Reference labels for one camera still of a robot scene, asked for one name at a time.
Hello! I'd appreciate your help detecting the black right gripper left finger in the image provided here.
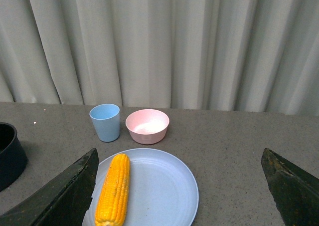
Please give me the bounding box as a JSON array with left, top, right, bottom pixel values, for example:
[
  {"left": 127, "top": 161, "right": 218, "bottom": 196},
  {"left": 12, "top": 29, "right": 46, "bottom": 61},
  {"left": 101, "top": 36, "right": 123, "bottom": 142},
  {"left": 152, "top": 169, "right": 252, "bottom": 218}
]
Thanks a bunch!
[{"left": 0, "top": 148, "right": 99, "bottom": 226}]

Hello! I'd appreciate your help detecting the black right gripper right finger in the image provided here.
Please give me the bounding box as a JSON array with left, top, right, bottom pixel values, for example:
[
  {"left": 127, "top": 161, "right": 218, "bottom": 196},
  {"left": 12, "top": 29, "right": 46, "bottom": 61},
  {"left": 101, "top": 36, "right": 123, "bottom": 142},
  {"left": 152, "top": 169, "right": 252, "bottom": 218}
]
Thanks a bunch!
[{"left": 261, "top": 148, "right": 319, "bottom": 226}]

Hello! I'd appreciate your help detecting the yellow corn cob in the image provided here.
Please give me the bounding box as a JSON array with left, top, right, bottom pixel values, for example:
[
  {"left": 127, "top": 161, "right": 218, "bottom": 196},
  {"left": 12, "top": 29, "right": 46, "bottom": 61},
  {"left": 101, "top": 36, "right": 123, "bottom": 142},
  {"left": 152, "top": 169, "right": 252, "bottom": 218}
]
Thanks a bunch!
[{"left": 95, "top": 154, "right": 130, "bottom": 226}]

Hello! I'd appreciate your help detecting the dark blue saucepan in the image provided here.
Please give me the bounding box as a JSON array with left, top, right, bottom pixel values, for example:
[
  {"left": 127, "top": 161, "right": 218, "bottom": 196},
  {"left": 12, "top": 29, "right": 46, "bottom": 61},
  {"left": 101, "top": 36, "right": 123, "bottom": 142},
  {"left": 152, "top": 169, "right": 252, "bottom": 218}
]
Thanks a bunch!
[{"left": 0, "top": 122, "right": 28, "bottom": 191}]

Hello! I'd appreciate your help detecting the light blue cup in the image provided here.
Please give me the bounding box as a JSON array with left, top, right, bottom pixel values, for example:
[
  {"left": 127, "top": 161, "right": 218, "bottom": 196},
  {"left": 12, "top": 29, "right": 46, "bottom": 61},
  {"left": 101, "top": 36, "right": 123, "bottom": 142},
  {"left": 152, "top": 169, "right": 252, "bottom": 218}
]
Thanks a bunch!
[{"left": 89, "top": 104, "right": 120, "bottom": 142}]

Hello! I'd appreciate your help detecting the light blue plate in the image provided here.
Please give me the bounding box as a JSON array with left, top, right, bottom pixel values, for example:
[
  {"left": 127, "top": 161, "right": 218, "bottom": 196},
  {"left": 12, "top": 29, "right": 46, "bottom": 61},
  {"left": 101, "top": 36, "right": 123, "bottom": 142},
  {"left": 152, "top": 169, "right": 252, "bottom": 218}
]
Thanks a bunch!
[{"left": 81, "top": 148, "right": 199, "bottom": 226}]

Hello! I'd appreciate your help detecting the pink bowl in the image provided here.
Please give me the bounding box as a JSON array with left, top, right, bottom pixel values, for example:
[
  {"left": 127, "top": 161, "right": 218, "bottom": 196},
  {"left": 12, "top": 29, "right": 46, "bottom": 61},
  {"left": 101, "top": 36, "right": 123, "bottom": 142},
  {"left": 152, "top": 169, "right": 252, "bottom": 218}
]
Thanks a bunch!
[{"left": 125, "top": 109, "right": 170, "bottom": 145}]

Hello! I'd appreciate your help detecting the white curtain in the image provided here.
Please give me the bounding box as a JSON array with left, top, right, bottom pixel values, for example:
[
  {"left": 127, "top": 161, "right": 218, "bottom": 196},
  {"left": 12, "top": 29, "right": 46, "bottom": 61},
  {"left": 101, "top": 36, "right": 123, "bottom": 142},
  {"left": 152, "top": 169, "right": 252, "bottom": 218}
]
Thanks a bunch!
[{"left": 0, "top": 0, "right": 319, "bottom": 116}]

